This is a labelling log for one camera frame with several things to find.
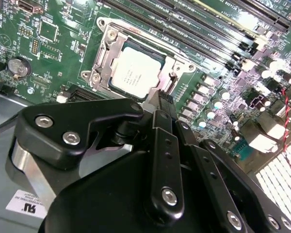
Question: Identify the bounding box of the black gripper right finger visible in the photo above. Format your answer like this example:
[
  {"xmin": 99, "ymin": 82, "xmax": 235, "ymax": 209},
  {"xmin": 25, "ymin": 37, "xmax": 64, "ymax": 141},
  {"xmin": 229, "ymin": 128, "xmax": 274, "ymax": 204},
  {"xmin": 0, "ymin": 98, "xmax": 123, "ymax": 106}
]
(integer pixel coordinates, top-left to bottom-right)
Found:
[{"xmin": 165, "ymin": 93, "xmax": 291, "ymax": 233}]

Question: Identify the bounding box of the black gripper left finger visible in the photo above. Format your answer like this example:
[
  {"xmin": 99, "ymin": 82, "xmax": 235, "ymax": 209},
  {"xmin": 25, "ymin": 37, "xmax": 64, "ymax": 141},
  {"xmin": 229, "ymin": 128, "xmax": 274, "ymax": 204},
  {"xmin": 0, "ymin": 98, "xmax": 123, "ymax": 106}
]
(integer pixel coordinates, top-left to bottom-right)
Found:
[{"xmin": 4, "ymin": 90, "xmax": 185, "ymax": 224}]

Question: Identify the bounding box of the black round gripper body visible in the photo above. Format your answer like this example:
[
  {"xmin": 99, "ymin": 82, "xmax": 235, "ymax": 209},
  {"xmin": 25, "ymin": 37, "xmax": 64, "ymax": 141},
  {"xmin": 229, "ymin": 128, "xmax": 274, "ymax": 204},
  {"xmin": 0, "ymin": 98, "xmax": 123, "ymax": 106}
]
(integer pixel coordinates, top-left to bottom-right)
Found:
[{"xmin": 38, "ymin": 150, "xmax": 227, "ymax": 233}]

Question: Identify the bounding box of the silver topped CPU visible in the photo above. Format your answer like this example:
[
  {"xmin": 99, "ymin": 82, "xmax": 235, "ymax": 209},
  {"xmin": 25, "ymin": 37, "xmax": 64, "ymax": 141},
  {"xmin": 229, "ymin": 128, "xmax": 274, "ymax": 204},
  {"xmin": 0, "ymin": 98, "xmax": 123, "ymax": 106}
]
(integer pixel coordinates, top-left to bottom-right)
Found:
[{"xmin": 110, "ymin": 46, "xmax": 162, "ymax": 99}]

